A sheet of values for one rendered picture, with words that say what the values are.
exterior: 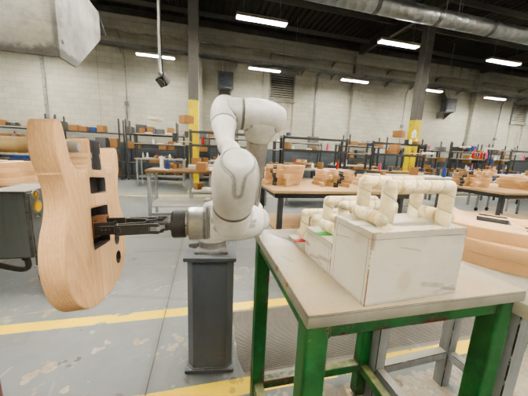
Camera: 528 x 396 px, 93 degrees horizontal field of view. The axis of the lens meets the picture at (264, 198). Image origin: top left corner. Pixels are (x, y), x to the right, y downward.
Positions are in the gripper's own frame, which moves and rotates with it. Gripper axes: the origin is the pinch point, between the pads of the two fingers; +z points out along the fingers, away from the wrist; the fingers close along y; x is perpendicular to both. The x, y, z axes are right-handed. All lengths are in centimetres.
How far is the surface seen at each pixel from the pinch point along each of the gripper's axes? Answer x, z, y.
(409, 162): 81, -733, 677
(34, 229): -2.9, 23.5, 15.5
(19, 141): 19.4, 11.3, -9.2
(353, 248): -4, -59, -19
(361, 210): 5, -62, -18
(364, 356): -76, -103, 34
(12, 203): 4.7, 27.2, 13.1
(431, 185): 11, -74, -25
